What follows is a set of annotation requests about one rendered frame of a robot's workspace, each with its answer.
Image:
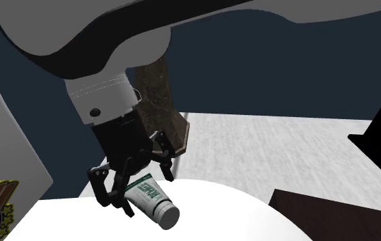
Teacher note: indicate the brown marbled pillar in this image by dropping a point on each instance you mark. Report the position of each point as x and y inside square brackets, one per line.
[157, 96]

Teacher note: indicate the white tube with green print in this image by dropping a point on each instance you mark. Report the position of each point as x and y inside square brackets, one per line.
[150, 200]

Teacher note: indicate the grey box with emblem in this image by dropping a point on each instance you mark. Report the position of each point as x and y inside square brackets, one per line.
[3, 150]

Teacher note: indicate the white toilet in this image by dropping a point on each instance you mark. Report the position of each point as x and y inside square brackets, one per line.
[227, 217]

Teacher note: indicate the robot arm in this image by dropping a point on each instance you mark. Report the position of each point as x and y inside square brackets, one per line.
[77, 30]

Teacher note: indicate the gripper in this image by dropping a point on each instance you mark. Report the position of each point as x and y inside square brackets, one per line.
[120, 140]

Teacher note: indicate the dark brown wooden cabinet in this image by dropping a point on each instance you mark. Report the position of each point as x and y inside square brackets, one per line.
[337, 220]

